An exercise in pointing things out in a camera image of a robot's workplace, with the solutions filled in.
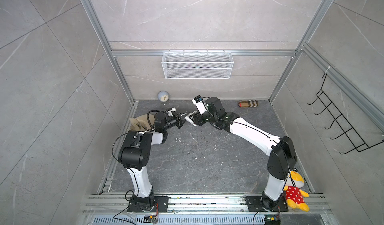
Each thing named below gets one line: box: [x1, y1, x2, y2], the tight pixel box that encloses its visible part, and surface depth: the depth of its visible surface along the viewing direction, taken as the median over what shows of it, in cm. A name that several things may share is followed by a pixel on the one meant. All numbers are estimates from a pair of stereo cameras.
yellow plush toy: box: [284, 170, 310, 212], surface depth 74 cm
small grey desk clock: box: [157, 90, 170, 105], surface depth 117 cm
